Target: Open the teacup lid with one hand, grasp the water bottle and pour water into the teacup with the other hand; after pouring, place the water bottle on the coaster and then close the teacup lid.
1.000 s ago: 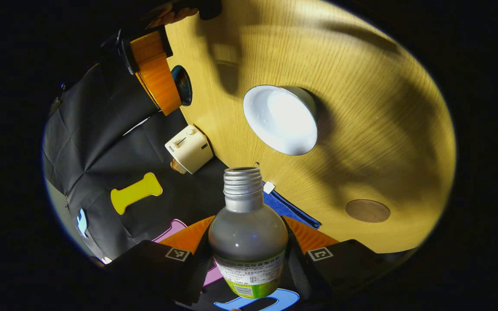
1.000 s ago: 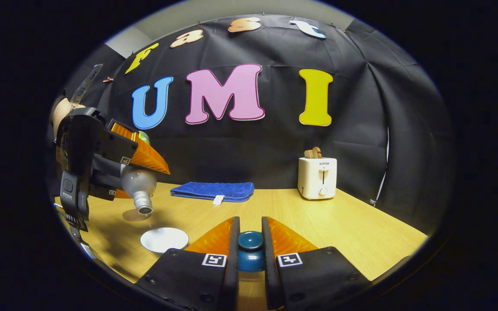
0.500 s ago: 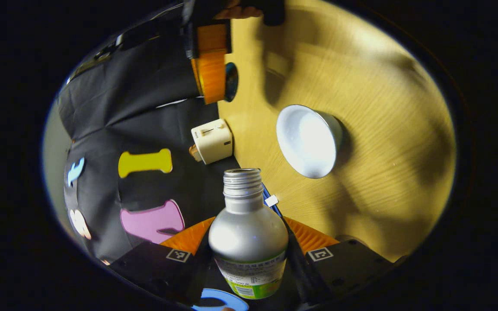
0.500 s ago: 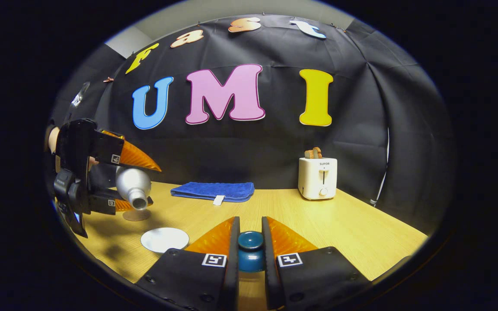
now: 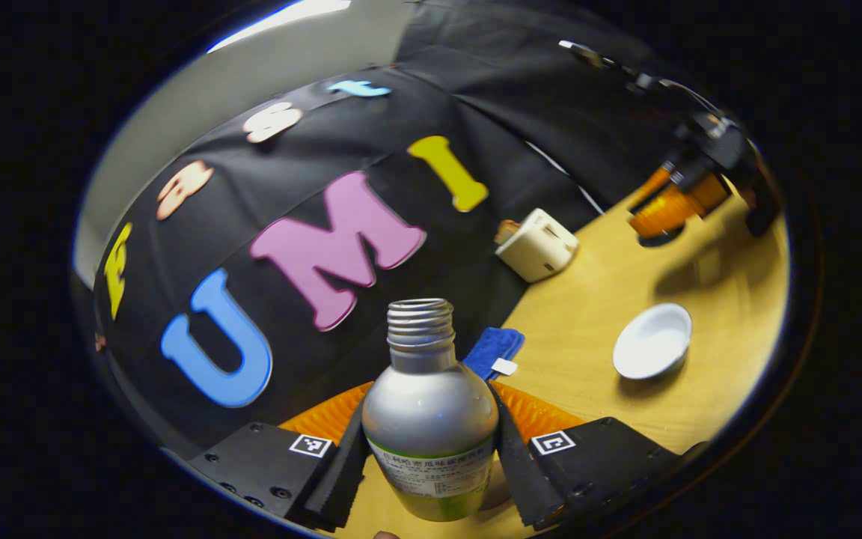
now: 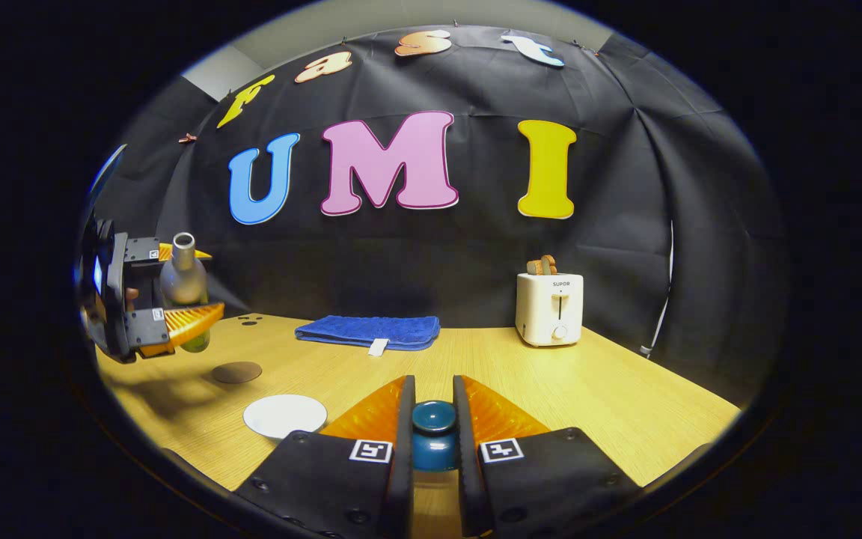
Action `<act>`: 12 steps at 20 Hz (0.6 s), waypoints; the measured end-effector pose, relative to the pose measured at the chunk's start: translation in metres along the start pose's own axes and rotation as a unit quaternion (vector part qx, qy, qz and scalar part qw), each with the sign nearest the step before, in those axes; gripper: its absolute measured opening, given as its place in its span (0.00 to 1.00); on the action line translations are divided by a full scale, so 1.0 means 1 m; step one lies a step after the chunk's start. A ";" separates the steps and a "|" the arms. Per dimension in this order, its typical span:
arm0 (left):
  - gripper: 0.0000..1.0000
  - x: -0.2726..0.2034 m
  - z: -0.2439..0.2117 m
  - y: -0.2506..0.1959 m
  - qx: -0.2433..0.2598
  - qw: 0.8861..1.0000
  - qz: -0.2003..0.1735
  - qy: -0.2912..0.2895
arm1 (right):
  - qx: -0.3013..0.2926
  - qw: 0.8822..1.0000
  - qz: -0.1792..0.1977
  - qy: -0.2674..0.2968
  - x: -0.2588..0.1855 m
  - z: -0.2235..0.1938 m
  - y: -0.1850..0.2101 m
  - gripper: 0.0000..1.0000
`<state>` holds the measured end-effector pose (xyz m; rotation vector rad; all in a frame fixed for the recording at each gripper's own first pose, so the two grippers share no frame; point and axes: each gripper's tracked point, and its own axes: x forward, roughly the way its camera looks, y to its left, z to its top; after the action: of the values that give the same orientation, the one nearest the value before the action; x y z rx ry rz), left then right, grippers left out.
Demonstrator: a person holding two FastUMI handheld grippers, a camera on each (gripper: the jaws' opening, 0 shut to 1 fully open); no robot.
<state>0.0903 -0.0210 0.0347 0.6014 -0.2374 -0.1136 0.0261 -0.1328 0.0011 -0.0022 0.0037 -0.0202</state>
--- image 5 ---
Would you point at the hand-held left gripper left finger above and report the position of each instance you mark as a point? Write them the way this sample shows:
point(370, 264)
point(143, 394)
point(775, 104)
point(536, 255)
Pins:
point(289, 468)

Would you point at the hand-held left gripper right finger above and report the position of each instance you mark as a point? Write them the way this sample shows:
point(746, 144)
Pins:
point(528, 479)

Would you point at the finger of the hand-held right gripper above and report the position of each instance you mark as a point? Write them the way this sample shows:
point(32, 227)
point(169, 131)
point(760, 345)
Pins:
point(674, 208)
point(655, 181)

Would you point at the silver water bottle green label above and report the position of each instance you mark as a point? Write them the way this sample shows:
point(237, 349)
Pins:
point(431, 419)

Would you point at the teal teacup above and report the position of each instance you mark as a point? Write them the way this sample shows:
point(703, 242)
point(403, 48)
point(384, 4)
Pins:
point(652, 343)

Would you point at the folded blue towel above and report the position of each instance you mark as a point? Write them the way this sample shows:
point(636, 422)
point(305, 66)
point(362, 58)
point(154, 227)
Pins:
point(494, 350)

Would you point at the white toaster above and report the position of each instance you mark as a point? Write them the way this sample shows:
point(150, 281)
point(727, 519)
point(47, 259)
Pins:
point(538, 245)

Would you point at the toast slice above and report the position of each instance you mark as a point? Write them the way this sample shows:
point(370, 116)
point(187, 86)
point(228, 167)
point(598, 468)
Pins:
point(506, 230)

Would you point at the black backdrop cloth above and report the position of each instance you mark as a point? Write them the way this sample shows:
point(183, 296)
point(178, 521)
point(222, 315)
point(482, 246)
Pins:
point(401, 187)

